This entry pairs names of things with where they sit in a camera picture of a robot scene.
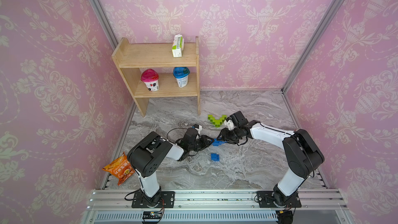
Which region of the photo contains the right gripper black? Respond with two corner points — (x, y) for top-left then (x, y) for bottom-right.
(216, 128), (242, 144)

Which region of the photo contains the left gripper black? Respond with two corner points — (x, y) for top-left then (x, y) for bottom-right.
(188, 135), (216, 152)

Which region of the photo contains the blue large lego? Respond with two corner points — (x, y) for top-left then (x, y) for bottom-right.
(212, 139), (226, 146)

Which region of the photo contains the blue small lego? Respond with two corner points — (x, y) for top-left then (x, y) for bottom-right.
(210, 153), (220, 162)

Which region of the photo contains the green long lego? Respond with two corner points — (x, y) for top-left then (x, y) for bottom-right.
(214, 120), (223, 127)

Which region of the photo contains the green lego pair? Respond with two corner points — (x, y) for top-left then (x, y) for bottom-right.
(208, 115), (216, 125)

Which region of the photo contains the green small lego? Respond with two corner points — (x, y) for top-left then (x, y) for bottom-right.
(219, 115), (228, 122)

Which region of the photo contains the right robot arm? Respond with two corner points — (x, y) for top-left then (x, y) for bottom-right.
(216, 111), (325, 207)

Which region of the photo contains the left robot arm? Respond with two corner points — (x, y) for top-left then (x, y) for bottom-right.
(127, 128), (215, 207)

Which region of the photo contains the blue lid yogurt cup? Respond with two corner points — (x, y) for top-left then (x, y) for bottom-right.
(173, 67), (190, 88)

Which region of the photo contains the pink lid yogurt cup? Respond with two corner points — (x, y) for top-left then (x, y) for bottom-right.
(141, 69), (160, 92)

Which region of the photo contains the orange snack bag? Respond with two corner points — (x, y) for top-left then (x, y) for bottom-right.
(102, 153), (135, 186)

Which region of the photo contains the wooden two-tier shelf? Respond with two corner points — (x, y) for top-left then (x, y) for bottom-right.
(112, 37), (201, 117)

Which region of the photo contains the green white carton box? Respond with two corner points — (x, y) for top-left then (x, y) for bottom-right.
(172, 34), (184, 58)

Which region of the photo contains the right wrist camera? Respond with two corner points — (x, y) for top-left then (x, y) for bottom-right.
(224, 117), (235, 131)

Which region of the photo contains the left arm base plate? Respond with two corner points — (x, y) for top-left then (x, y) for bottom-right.
(131, 190), (175, 208)

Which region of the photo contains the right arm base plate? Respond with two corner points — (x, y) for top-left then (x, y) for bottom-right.
(254, 191), (302, 208)

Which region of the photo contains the aluminium front rail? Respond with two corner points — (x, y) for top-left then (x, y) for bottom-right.
(81, 188), (354, 224)

